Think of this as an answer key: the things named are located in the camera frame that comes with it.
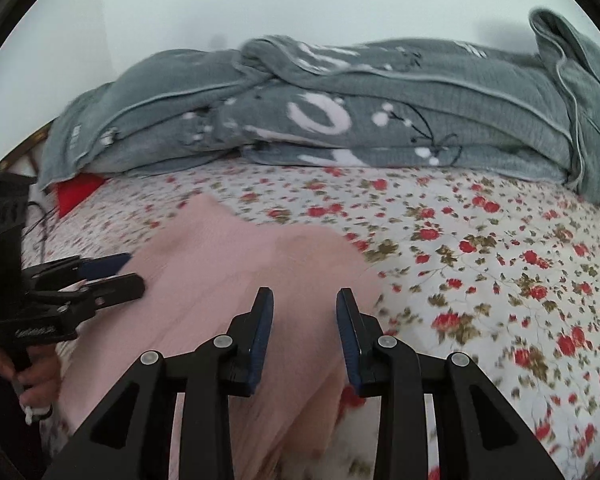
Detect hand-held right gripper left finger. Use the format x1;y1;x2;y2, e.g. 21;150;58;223
42;287;275;480

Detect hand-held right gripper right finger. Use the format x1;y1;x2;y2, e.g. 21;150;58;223
335;287;566;480

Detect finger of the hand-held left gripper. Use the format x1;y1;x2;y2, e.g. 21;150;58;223
77;252;133;281
82;272;146;311

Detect pink knit garment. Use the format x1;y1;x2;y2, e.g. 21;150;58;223
55;194;386;480

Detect person's left hand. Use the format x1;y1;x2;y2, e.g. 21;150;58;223
0;347;63;423

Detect red cushion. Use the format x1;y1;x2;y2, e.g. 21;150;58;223
55;172;106;216

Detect floral bed sheet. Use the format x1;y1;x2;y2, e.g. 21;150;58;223
20;162;600;480

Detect grey printed pillow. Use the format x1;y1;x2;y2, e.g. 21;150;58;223
37;49;261;192

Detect grey printed quilt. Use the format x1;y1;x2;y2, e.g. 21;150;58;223
215;7;600;206

